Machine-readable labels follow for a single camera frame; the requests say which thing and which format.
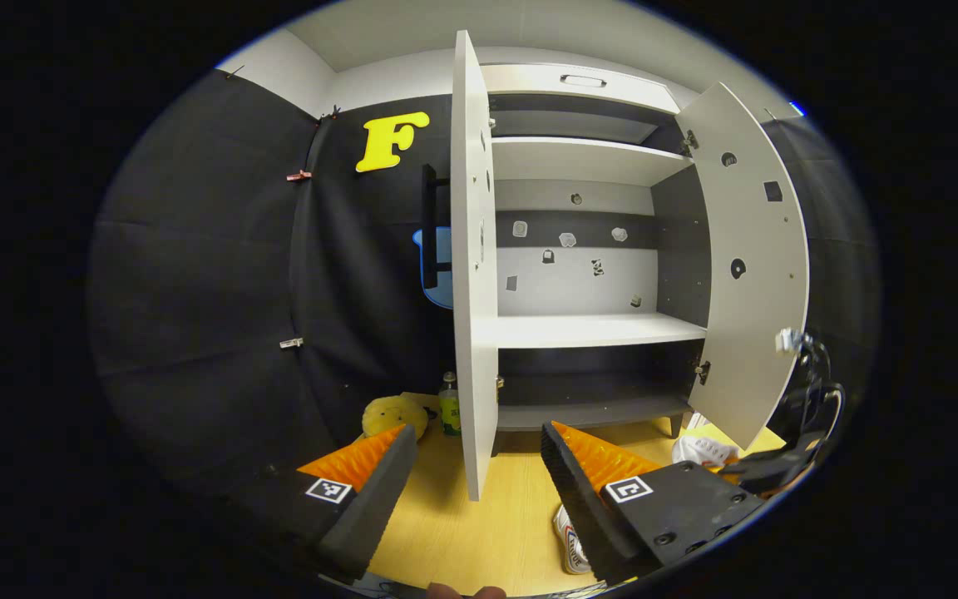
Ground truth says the black backdrop cloth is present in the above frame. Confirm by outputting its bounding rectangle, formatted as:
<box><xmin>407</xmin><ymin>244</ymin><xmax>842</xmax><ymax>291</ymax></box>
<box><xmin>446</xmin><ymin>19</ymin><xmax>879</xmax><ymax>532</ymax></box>
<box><xmin>88</xmin><ymin>71</ymin><xmax>883</xmax><ymax>517</ymax></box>

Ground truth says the white canvas shoe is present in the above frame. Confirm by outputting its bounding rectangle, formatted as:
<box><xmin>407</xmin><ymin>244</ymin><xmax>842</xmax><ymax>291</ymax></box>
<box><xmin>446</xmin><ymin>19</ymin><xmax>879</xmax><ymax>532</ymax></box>
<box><xmin>672</xmin><ymin>433</ymin><xmax>742</xmax><ymax>468</ymax></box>
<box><xmin>552</xmin><ymin>503</ymin><xmax>592</xmax><ymax>575</ymax></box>

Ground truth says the green bottle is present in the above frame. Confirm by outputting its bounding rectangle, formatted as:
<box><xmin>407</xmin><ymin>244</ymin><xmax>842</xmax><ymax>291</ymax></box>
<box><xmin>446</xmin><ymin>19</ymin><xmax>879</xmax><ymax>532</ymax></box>
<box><xmin>438</xmin><ymin>372</ymin><xmax>462</xmax><ymax>437</ymax></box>

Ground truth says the white cabinet door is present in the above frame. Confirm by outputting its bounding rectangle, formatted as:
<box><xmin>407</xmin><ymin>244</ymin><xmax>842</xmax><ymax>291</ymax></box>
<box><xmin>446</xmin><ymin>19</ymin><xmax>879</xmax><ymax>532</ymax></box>
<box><xmin>450</xmin><ymin>31</ymin><xmax>501</xmax><ymax>502</ymax></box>
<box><xmin>676</xmin><ymin>82</ymin><xmax>810</xmax><ymax>450</ymax></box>

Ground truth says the yellow plush toy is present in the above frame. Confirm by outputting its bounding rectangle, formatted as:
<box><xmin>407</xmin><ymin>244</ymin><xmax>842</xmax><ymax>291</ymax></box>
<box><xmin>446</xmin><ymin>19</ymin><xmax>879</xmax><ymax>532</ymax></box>
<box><xmin>361</xmin><ymin>395</ymin><xmax>430</xmax><ymax>442</ymax></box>

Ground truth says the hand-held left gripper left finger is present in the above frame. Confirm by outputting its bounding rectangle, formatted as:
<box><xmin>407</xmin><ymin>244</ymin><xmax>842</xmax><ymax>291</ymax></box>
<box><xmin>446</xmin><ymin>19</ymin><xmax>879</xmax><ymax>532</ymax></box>
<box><xmin>230</xmin><ymin>423</ymin><xmax>419</xmax><ymax>583</ymax></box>

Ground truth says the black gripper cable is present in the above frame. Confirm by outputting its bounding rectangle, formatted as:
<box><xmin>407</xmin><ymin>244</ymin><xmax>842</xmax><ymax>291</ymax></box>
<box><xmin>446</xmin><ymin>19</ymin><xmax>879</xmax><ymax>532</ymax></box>
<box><xmin>777</xmin><ymin>327</ymin><xmax>847</xmax><ymax>433</ymax></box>

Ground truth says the white shoe cabinet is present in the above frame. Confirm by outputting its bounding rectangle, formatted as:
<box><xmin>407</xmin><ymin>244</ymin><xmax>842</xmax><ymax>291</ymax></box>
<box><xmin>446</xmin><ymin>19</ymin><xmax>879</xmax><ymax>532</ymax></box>
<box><xmin>479</xmin><ymin>62</ymin><xmax>713</xmax><ymax>454</ymax></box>

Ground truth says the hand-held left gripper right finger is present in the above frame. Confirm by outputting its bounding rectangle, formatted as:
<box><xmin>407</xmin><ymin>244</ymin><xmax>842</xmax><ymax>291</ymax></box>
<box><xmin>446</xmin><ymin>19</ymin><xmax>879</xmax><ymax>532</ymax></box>
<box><xmin>539</xmin><ymin>420</ymin><xmax>767</xmax><ymax>587</ymax></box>

